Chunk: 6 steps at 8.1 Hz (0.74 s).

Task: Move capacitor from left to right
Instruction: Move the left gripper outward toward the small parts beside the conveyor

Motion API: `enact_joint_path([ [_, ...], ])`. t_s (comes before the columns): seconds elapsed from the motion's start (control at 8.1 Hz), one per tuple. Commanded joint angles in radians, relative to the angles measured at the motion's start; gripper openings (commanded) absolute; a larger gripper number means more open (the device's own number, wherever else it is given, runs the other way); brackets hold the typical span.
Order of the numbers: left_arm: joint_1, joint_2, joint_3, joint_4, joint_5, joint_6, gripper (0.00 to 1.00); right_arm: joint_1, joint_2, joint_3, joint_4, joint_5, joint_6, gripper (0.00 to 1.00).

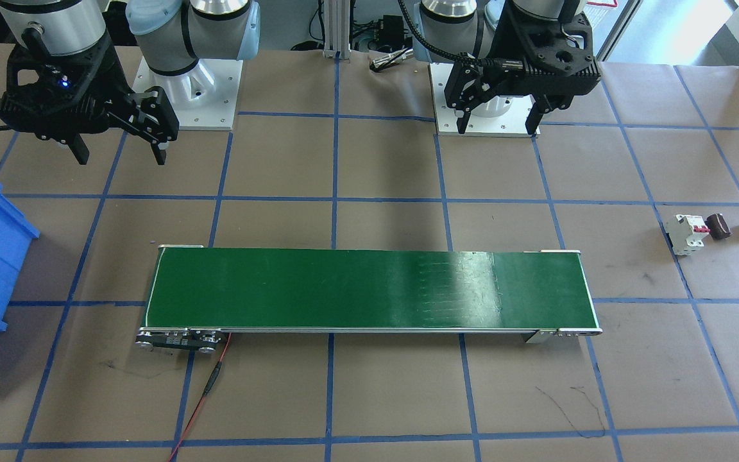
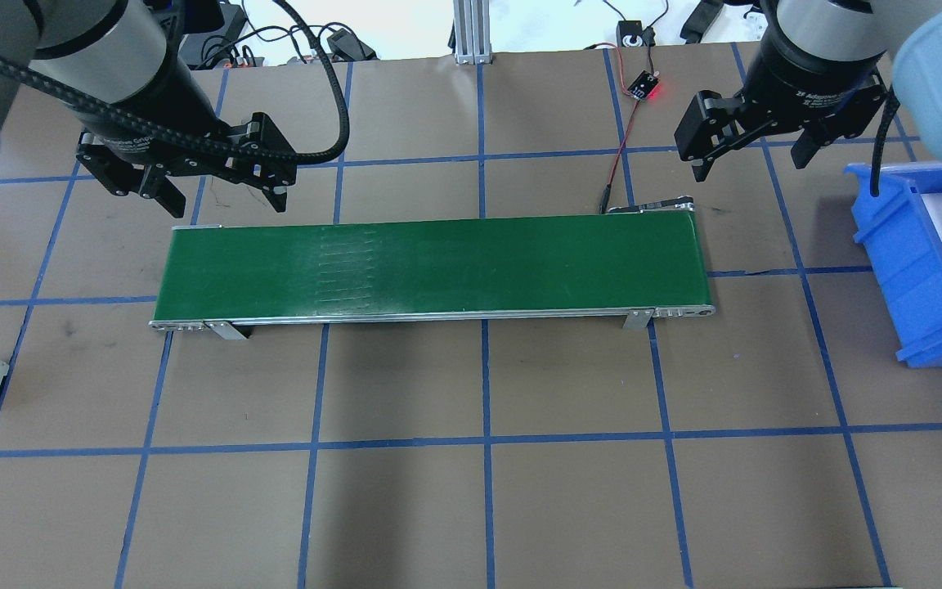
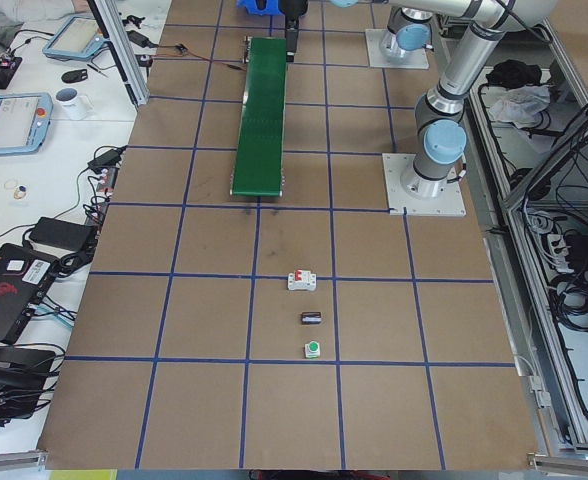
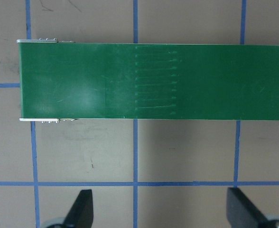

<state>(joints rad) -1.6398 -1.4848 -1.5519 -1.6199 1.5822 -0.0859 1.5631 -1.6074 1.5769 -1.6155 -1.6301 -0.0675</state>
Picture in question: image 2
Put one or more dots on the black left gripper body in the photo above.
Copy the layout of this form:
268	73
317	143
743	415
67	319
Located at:
162	105

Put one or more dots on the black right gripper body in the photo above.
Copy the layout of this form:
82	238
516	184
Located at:
808	82

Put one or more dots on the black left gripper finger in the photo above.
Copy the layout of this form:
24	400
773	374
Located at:
277	197
157	185

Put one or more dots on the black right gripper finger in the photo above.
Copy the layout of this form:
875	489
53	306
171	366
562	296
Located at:
701	168
806	145

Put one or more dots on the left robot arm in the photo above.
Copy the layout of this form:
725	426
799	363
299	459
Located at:
127	54

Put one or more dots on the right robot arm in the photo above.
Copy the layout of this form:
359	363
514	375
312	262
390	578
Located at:
825	69

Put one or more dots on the small black sensor board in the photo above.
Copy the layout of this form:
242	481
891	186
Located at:
643	86

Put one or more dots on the green conveyor belt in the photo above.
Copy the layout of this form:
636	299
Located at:
641	264

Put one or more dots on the blue plastic bin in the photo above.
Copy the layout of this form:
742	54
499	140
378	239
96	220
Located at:
901	230

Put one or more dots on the small black camera box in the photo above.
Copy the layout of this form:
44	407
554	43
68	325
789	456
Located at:
630	33

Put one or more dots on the aluminium frame post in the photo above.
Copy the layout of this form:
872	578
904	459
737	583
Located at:
471	32

